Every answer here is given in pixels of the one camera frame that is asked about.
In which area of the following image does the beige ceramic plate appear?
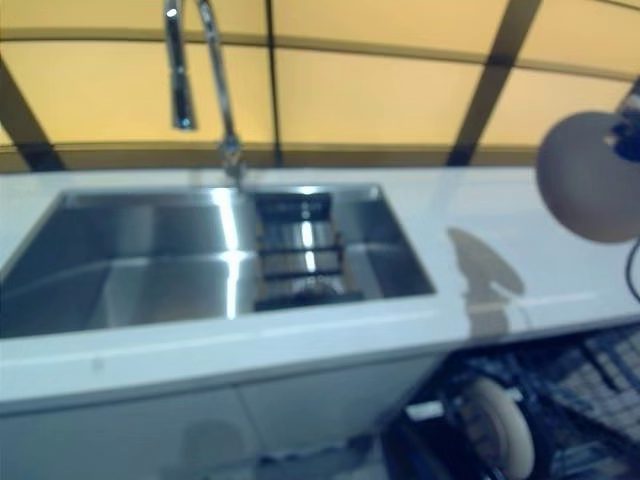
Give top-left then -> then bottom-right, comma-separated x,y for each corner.
458,376 -> 537,480
536,111 -> 640,245

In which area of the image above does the chrome gooseneck faucet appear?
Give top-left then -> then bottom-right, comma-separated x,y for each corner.
163,0 -> 250,187

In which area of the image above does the open dishwasher rack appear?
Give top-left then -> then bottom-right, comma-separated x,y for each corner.
383,322 -> 640,480

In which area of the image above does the black sink dish rack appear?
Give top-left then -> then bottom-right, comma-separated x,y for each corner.
253,191 -> 367,313

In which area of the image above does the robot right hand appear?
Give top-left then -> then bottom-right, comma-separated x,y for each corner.
603,74 -> 640,162

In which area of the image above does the stainless steel sink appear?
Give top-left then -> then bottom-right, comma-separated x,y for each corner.
0,183 -> 437,340

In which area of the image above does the white glossy base cabinet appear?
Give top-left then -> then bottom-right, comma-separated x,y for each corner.
0,349 -> 451,480

